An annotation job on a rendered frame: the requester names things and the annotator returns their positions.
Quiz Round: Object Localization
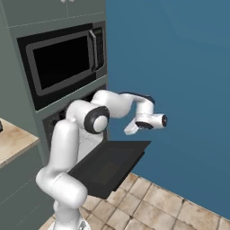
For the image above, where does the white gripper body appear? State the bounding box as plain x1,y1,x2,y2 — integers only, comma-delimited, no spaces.
123,118,142,136

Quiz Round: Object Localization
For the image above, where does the grey-green base cabinet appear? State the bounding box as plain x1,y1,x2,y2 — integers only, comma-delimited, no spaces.
0,143,56,230

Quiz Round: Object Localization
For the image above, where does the grey-green tall cabinet housing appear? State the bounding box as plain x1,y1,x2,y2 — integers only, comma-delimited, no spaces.
0,0,109,169

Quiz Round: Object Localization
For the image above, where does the grey-green cupboard door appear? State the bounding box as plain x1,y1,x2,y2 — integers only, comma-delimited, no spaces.
66,0,107,20
0,0,69,29

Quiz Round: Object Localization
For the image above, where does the grey microwave door handle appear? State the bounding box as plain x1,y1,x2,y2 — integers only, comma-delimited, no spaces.
87,29,99,73

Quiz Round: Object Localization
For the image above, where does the black built-in microwave oven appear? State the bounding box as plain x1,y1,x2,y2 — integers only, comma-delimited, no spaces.
16,21,108,112

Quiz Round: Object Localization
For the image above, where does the black oven door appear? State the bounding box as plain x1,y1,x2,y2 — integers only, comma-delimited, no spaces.
67,139,153,200

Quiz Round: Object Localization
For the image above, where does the black microwave door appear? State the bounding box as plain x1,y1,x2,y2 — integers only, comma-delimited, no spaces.
24,29,99,97

